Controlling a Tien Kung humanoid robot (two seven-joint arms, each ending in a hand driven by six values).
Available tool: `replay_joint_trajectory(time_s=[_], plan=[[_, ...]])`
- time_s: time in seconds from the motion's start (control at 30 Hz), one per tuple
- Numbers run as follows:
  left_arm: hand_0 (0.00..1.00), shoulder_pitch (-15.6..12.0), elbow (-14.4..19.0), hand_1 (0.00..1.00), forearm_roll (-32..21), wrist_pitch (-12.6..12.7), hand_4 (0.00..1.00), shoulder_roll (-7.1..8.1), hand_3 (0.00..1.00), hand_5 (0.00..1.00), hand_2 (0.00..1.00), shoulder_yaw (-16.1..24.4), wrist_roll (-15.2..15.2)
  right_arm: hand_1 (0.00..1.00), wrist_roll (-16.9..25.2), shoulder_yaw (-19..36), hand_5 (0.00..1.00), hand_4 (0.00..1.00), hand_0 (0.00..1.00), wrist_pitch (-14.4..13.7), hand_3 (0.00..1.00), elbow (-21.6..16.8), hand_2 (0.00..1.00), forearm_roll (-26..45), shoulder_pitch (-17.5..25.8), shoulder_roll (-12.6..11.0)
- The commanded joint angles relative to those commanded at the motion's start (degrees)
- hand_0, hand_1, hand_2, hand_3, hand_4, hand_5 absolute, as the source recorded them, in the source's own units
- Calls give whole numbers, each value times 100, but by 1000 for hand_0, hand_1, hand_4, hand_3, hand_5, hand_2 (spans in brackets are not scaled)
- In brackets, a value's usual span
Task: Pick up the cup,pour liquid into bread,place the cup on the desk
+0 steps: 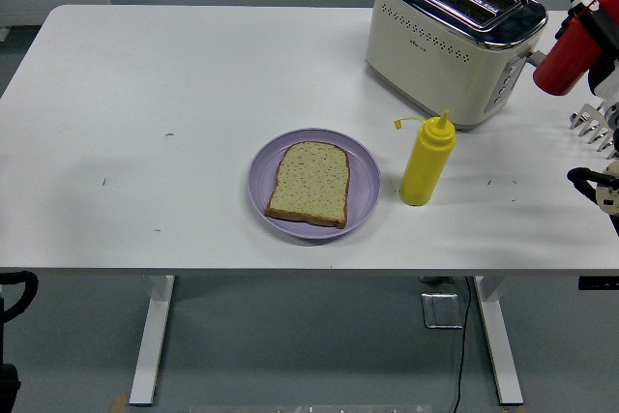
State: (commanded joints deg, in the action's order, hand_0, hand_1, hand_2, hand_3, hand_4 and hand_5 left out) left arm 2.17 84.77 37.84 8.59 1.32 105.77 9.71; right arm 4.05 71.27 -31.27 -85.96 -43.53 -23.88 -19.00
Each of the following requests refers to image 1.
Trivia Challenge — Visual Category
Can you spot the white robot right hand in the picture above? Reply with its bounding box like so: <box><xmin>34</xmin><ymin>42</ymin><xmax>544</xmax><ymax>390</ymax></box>
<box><xmin>563</xmin><ymin>0</ymin><xmax>619</xmax><ymax>112</ymax></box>

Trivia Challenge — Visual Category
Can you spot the red squeeze bottle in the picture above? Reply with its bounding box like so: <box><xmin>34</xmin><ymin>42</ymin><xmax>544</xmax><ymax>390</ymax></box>
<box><xmin>532</xmin><ymin>0</ymin><xmax>619</xmax><ymax>98</ymax></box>

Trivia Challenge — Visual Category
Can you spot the slice of bread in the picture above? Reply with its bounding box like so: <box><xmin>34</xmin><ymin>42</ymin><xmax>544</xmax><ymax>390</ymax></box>
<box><xmin>264</xmin><ymin>140</ymin><xmax>351</xmax><ymax>230</ymax></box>

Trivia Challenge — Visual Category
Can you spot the silver metal rack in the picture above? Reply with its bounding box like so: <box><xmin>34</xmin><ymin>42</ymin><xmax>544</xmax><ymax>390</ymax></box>
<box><xmin>569</xmin><ymin>102</ymin><xmax>619</xmax><ymax>161</ymax></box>

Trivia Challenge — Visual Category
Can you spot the cream and chrome toaster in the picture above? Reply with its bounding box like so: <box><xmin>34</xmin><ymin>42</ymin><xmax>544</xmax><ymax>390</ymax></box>
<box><xmin>365</xmin><ymin>0</ymin><xmax>553</xmax><ymax>133</ymax></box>

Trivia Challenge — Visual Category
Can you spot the yellow squeeze bottle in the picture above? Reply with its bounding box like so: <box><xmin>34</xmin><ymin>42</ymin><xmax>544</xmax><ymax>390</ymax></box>
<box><xmin>394</xmin><ymin>108</ymin><xmax>457</xmax><ymax>207</ymax></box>

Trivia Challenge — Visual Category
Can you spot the black table control panel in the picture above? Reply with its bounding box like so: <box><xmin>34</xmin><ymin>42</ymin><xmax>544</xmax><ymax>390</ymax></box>
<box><xmin>577</xmin><ymin>277</ymin><xmax>619</xmax><ymax>291</ymax></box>

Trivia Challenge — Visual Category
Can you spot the white table leg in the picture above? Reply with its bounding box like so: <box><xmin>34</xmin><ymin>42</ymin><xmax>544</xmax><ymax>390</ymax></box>
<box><xmin>472</xmin><ymin>276</ymin><xmax>525</xmax><ymax>407</ymax></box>
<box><xmin>128</xmin><ymin>275</ymin><xmax>176</xmax><ymax>408</ymax></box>

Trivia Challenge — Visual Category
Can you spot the metal floor plate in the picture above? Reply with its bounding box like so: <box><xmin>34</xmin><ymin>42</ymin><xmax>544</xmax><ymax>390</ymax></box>
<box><xmin>420</xmin><ymin>291</ymin><xmax>464</xmax><ymax>331</ymax></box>

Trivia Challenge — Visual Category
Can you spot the purple plate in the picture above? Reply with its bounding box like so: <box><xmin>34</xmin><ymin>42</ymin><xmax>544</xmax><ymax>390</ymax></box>
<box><xmin>248</xmin><ymin>128</ymin><xmax>382</xmax><ymax>241</ymax></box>

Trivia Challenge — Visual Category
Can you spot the black floor cable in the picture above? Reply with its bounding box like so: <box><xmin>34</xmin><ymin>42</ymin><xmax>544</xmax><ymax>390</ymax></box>
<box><xmin>452</xmin><ymin>276</ymin><xmax>473</xmax><ymax>413</ymax></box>

